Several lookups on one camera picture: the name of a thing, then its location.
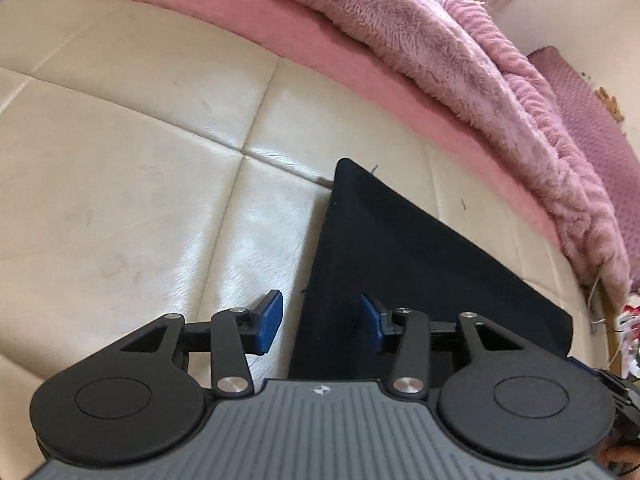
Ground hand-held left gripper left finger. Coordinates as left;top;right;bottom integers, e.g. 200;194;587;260
120;289;285;401

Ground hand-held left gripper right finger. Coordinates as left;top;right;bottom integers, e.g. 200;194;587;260
360;294;531;404

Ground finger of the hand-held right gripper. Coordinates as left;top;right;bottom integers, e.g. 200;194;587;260
567;356;629;401

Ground black pants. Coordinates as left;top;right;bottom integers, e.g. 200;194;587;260
287;157;574;397

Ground person's right hand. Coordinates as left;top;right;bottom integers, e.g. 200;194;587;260
597;446;640;479

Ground red white patterned cloth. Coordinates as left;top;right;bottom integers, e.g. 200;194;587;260
604;290;640;377

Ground cream leather bed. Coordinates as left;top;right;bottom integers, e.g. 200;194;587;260
0;0;612;480

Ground pink bed sheet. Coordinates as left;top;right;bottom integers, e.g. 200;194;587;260
20;0;559;239

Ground brown stuffed toy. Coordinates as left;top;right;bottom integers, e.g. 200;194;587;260
595;87;626;122

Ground pink fluffy blanket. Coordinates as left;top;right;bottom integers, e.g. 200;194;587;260
222;0;634;302

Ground white cable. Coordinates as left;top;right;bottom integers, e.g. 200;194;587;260
584;274;602;337

